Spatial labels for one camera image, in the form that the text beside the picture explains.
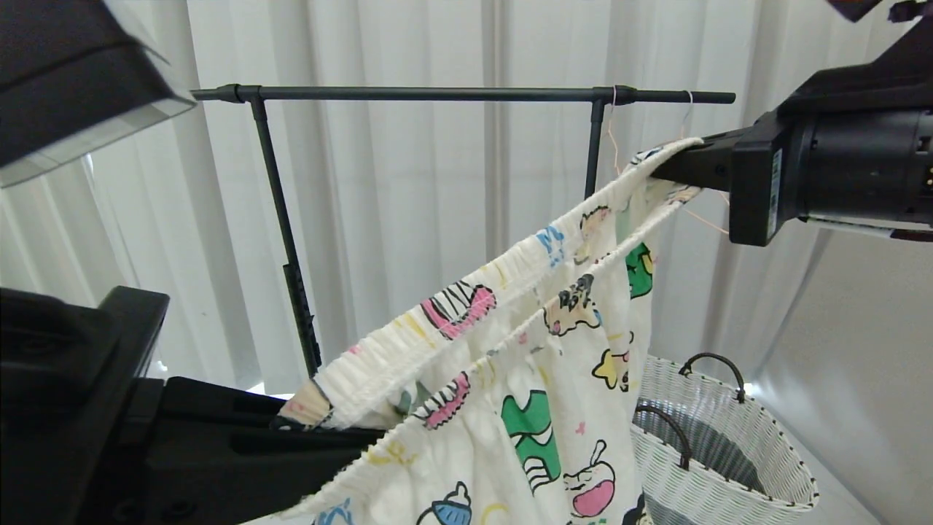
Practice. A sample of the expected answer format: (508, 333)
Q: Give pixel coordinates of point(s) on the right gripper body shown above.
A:
(860, 168)

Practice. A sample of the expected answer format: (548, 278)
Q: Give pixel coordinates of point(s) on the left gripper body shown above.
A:
(65, 408)

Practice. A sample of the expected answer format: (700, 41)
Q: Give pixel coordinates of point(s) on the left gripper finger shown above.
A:
(219, 481)
(211, 408)

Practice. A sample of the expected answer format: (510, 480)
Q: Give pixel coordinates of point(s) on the pink clothes hanger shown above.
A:
(611, 138)
(707, 221)

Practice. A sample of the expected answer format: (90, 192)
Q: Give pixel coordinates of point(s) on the cream printed garment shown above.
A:
(510, 467)

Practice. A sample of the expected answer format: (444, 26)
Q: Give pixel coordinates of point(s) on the white laundry basket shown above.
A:
(729, 408)

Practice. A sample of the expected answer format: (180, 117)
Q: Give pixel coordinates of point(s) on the black clothes rack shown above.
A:
(437, 93)

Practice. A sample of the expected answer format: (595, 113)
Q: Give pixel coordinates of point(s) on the white curtain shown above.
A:
(408, 204)

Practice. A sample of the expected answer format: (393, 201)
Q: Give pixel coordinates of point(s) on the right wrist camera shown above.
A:
(875, 73)

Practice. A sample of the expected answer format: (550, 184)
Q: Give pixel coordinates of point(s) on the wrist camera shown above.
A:
(875, 73)
(73, 80)

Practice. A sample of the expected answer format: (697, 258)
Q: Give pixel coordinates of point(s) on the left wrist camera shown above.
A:
(73, 80)

